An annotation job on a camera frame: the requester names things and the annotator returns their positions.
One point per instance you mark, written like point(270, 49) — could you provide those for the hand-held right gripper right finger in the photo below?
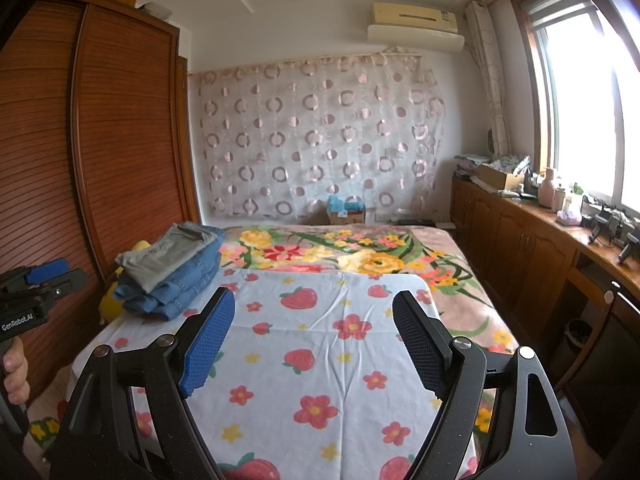
point(422, 345)

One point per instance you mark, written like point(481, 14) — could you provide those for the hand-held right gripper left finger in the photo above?
point(207, 345)

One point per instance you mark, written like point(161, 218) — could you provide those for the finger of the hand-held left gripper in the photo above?
point(47, 270)
point(67, 280)

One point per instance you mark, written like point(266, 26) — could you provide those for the grey pants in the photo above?
point(165, 255)

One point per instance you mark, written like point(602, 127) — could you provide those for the person's left hand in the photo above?
point(17, 370)

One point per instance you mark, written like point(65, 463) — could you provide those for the folded blue denim jeans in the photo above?
point(185, 285)

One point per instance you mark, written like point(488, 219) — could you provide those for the floral pink blanket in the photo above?
point(390, 255)

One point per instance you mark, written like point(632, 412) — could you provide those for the strawberry print bed sheet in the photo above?
point(325, 360)

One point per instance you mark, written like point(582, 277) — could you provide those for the wooden cabinet counter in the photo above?
point(510, 240)

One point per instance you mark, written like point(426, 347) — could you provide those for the cardboard box with blue cloth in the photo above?
point(345, 212)

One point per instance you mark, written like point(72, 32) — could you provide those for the wooden slatted wardrobe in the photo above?
point(125, 135)

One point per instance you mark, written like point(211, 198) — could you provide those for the black waste bin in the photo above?
point(579, 340)

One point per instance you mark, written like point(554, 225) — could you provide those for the open cardboard box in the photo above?
point(497, 176)

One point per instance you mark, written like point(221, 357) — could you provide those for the black small tripods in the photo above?
point(607, 225)

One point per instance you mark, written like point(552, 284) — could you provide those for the beige window curtain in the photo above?
point(487, 75)

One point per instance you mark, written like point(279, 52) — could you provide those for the window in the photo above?
point(585, 100)

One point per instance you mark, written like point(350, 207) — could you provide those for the cream air conditioner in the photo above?
point(415, 25)

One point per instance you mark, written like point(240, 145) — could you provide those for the circle pattern wall curtain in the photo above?
point(320, 135)

